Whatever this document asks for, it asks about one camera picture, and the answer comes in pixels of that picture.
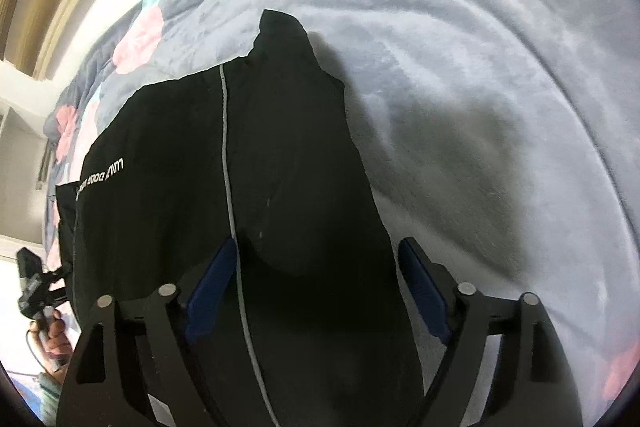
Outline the black jacket with grey piping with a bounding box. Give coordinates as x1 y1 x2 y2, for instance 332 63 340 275
56 10 423 426

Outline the person's left hand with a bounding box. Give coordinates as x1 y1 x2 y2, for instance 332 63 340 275
29 309 74 383

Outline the grey-green left sleeve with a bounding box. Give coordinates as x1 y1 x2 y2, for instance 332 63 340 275
37 367 67 426

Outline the white shelf unit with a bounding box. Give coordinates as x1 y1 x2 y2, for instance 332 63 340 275
1 62 60 258

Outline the grey floral fleece blanket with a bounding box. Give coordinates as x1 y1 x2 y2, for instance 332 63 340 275
46 0 639 426

